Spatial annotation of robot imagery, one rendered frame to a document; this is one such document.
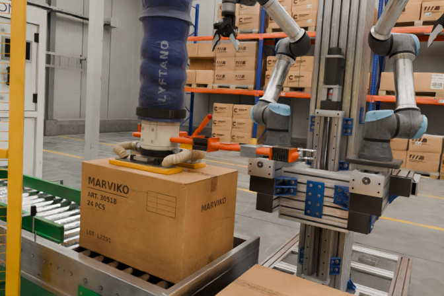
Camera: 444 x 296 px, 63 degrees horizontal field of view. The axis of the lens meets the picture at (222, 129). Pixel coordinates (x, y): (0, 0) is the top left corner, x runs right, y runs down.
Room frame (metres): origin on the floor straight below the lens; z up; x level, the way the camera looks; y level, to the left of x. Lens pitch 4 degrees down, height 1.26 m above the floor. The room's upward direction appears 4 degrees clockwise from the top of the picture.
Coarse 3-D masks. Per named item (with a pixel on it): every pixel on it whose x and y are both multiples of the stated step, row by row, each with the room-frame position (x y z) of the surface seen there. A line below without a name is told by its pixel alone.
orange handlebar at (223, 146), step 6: (138, 132) 1.74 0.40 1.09; (180, 132) 1.86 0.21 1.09; (186, 132) 1.90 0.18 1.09; (174, 138) 1.59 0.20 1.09; (180, 138) 1.58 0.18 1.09; (186, 138) 1.61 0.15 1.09; (210, 144) 1.49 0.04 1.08; (216, 144) 1.48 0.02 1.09; (222, 144) 1.47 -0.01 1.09; (228, 144) 1.45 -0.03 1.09; (234, 144) 1.48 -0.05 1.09; (222, 150) 1.46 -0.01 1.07; (228, 150) 1.45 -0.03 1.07; (234, 150) 1.44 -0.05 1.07; (258, 150) 1.39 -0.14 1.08; (264, 150) 1.37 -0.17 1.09; (294, 156) 1.32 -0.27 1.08
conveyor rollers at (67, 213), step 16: (0, 192) 2.47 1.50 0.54; (32, 192) 2.49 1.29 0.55; (48, 208) 2.20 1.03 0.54; (64, 208) 2.20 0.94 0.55; (80, 208) 2.21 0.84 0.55; (64, 224) 1.98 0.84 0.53; (64, 240) 1.70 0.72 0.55; (96, 256) 1.63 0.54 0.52; (128, 272) 1.44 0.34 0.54; (144, 272) 1.51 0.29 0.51
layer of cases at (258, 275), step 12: (240, 276) 1.46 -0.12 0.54; (252, 276) 1.47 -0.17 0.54; (264, 276) 1.48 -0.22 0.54; (276, 276) 1.49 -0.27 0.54; (288, 276) 1.49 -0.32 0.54; (228, 288) 1.36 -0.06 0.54; (240, 288) 1.37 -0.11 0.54; (252, 288) 1.37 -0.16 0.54; (264, 288) 1.38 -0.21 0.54; (276, 288) 1.39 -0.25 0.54; (288, 288) 1.39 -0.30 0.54; (300, 288) 1.40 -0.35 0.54; (312, 288) 1.40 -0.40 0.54; (324, 288) 1.41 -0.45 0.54
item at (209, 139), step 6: (192, 138) 1.53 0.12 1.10; (198, 138) 1.50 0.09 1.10; (204, 138) 1.58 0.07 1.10; (210, 138) 1.49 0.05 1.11; (216, 138) 1.53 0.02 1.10; (192, 144) 1.53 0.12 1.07; (198, 144) 1.51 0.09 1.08; (204, 144) 1.50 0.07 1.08; (204, 150) 1.49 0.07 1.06; (210, 150) 1.50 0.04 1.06; (216, 150) 1.54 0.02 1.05
